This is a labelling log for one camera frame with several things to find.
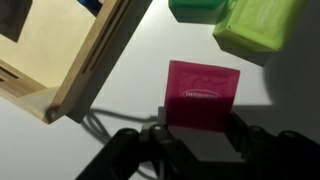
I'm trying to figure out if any light green block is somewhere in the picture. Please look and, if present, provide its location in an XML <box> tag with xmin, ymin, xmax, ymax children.
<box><xmin>212</xmin><ymin>0</ymin><xmax>309</xmax><ymax>66</ymax></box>

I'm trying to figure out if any wooden tray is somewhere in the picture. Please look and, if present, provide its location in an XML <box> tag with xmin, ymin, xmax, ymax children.
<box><xmin>0</xmin><ymin>0</ymin><xmax>134</xmax><ymax>125</ymax></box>

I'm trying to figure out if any pink block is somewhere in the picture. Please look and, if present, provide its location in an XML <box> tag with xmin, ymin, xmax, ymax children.
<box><xmin>164</xmin><ymin>59</ymin><xmax>241</xmax><ymax>133</ymax></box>

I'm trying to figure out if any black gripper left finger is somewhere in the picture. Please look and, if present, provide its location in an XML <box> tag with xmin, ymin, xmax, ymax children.
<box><xmin>141</xmin><ymin>105</ymin><xmax>175</xmax><ymax>145</ymax></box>

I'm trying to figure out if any grey block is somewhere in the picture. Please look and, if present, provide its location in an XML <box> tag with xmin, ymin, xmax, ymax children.
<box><xmin>0</xmin><ymin>0</ymin><xmax>33</xmax><ymax>43</ymax></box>

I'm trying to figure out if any dark green block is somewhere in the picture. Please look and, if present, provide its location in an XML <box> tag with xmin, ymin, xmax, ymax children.
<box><xmin>168</xmin><ymin>0</ymin><xmax>229</xmax><ymax>25</ymax></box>

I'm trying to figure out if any blue block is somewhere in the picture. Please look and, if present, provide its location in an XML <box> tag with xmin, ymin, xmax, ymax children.
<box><xmin>77</xmin><ymin>0</ymin><xmax>103</xmax><ymax>16</ymax></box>

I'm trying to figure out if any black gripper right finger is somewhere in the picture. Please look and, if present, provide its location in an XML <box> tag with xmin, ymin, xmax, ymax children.
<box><xmin>228</xmin><ymin>111</ymin><xmax>250</xmax><ymax>158</ymax></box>

